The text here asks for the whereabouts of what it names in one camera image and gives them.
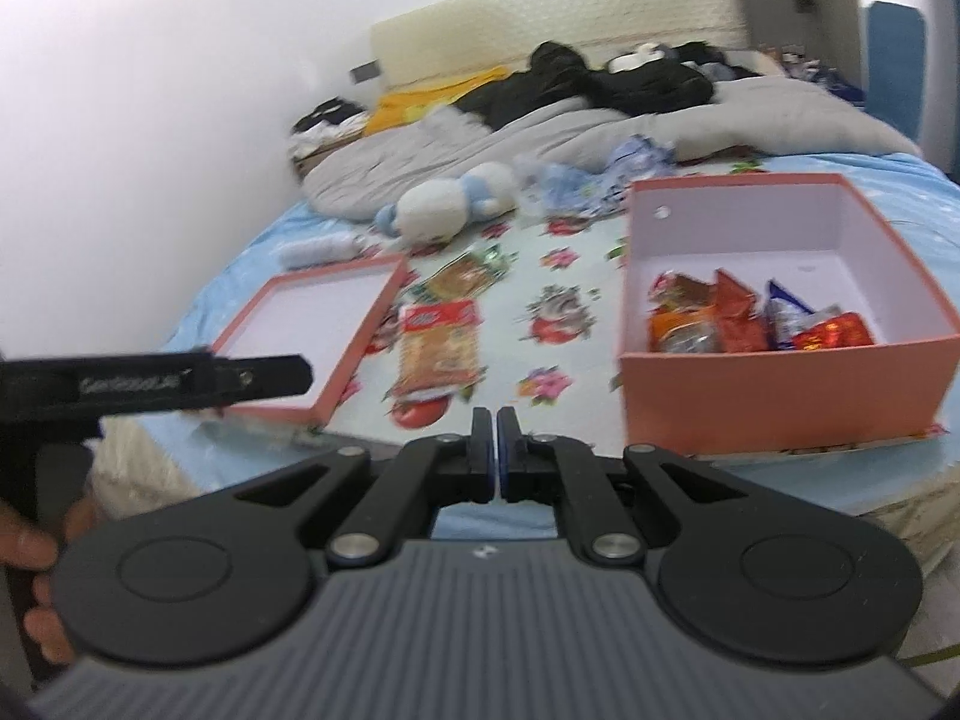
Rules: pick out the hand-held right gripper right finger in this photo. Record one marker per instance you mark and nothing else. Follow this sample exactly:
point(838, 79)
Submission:
point(508, 457)

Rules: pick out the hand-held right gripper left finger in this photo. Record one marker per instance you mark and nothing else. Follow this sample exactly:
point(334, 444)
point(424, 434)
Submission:
point(487, 457)

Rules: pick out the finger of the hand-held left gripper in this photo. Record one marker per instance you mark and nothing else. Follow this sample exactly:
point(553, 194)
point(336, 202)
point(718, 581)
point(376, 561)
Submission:
point(262, 376)

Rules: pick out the orange crinkled snack packet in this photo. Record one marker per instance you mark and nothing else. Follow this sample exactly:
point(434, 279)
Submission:
point(682, 319)

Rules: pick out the pink cardboard box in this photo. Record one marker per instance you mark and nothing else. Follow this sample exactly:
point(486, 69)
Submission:
point(765, 397)

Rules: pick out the red orange snack packet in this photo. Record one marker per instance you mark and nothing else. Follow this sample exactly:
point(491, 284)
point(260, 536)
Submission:
point(742, 315)

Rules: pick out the blue white snack packet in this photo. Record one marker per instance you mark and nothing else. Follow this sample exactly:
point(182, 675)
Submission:
point(787, 307)

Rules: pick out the shiny red snack packet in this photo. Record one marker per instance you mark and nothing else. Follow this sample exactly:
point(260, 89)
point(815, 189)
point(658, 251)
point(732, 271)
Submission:
point(836, 331)

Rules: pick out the person's left hand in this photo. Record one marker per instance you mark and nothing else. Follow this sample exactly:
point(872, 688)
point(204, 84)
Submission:
point(30, 540)

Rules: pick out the pink box lid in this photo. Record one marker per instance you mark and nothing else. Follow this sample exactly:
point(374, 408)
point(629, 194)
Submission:
point(300, 330)

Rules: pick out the large orange snack packet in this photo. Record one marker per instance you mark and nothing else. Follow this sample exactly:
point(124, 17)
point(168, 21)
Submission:
point(439, 349)

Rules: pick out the green brown snack packet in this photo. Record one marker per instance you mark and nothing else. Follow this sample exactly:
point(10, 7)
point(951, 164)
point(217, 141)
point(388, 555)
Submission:
point(465, 274)

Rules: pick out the white blue plush toy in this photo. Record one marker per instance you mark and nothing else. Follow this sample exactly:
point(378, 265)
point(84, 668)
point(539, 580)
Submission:
point(442, 202)

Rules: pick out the black white clothes pile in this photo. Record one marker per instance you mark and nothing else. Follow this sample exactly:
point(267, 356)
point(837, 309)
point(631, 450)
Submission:
point(330, 127)

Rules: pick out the blue white plastic bag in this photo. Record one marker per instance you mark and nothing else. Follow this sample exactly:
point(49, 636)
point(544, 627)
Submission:
point(600, 172)

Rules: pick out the yellow cloth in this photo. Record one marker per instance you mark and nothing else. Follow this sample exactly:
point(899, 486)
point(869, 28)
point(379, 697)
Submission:
point(420, 101)

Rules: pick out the white black garment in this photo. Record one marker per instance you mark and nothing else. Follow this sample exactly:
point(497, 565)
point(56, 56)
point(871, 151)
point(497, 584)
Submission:
point(652, 56)

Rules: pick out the grey duvet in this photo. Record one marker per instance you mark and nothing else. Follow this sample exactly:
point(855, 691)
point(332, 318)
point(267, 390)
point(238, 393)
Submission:
point(787, 112)

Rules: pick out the cream padded headboard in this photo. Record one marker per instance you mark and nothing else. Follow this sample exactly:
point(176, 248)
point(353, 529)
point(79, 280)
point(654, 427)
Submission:
point(562, 7)

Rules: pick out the bottles on desk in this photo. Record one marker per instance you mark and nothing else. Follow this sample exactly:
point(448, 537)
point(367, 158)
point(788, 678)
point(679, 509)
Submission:
point(817, 71)

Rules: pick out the grey wall socket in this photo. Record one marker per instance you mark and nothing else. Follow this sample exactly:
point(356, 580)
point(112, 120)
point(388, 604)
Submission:
point(363, 73)

